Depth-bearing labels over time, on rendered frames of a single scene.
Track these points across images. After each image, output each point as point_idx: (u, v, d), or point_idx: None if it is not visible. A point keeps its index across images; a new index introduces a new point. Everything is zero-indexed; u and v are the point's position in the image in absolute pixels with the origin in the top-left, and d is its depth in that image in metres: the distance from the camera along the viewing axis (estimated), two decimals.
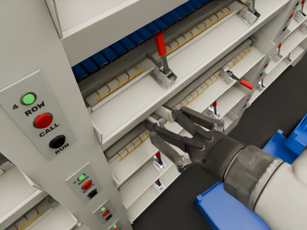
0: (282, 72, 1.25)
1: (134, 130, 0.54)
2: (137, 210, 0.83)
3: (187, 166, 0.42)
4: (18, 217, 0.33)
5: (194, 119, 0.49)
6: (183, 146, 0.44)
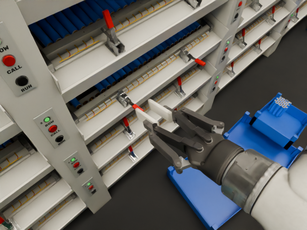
0: (253, 60, 1.36)
1: (100, 96, 0.65)
2: (113, 177, 0.95)
3: (186, 168, 0.42)
4: None
5: (194, 120, 0.49)
6: (182, 147, 0.44)
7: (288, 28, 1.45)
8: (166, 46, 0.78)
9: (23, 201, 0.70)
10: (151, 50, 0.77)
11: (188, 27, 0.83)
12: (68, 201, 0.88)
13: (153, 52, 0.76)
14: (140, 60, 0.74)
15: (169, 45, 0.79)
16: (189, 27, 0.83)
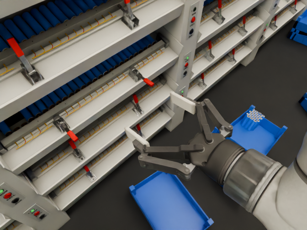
0: (227, 71, 1.32)
1: (33, 122, 0.61)
2: (68, 199, 0.90)
3: (227, 134, 0.45)
4: None
5: (159, 161, 0.43)
6: None
7: (264, 37, 1.41)
8: (113, 65, 0.73)
9: None
10: (98, 69, 0.72)
11: (141, 44, 0.78)
12: (18, 225, 0.84)
13: (99, 71, 0.71)
14: (83, 81, 0.69)
15: (118, 64, 0.74)
16: (142, 43, 0.78)
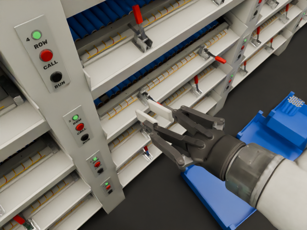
0: (265, 59, 1.35)
1: (122, 94, 0.64)
2: (128, 177, 0.93)
3: (189, 165, 0.41)
4: (26, 143, 0.43)
5: (194, 118, 0.49)
6: (184, 145, 0.44)
7: (299, 26, 1.44)
8: (185, 44, 0.76)
9: (42, 201, 0.68)
10: None
11: (207, 25, 0.82)
12: (84, 201, 0.87)
13: (172, 49, 0.74)
14: (160, 58, 0.72)
15: (188, 43, 0.77)
16: (208, 24, 0.82)
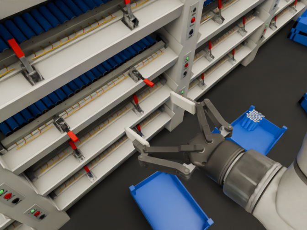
0: (227, 71, 1.32)
1: (33, 122, 0.61)
2: (68, 199, 0.90)
3: (227, 134, 0.45)
4: None
5: (159, 161, 0.43)
6: None
7: (264, 37, 1.41)
8: (113, 65, 0.73)
9: None
10: (98, 69, 0.72)
11: (141, 44, 0.78)
12: (18, 225, 0.84)
13: (99, 72, 0.71)
14: (83, 81, 0.69)
15: (118, 64, 0.74)
16: (142, 44, 0.79)
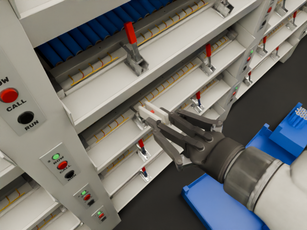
0: (270, 68, 1.27)
1: (111, 114, 0.57)
2: (124, 200, 0.86)
3: (221, 130, 0.45)
4: None
5: (167, 143, 0.46)
6: None
7: (306, 32, 1.36)
8: None
9: None
10: None
11: None
12: (75, 228, 0.79)
13: None
14: None
15: None
16: None
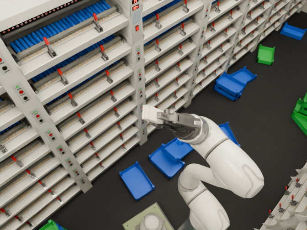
0: None
1: None
2: (92, 176, 2.12)
3: None
4: (55, 167, 1.62)
5: None
6: None
7: (193, 94, 2.63)
8: None
9: (56, 185, 1.87)
10: None
11: None
12: (73, 186, 2.06)
13: None
14: None
15: None
16: None
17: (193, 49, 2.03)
